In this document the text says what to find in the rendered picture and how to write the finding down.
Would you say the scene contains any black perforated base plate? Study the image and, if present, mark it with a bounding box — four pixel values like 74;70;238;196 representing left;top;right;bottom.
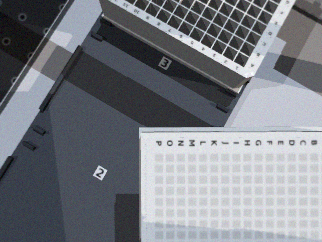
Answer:
0;0;68;104

